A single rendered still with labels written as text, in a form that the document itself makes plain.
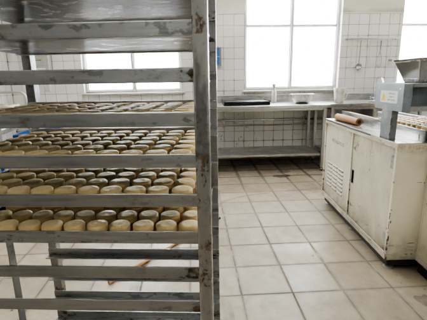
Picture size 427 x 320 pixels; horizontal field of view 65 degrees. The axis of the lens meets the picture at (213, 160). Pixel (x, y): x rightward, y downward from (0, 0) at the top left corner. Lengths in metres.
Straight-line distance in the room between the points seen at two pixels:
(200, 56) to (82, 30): 0.25
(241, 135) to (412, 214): 3.21
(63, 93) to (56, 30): 4.55
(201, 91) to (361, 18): 5.02
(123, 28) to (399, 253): 2.16
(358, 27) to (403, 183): 3.59
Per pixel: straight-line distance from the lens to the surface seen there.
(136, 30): 0.73
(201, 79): 0.67
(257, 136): 5.16
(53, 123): 0.80
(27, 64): 1.30
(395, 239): 2.44
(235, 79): 5.03
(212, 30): 1.13
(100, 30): 0.75
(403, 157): 2.27
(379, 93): 2.45
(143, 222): 0.86
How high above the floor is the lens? 1.22
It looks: 14 degrees down
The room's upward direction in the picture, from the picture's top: 1 degrees counter-clockwise
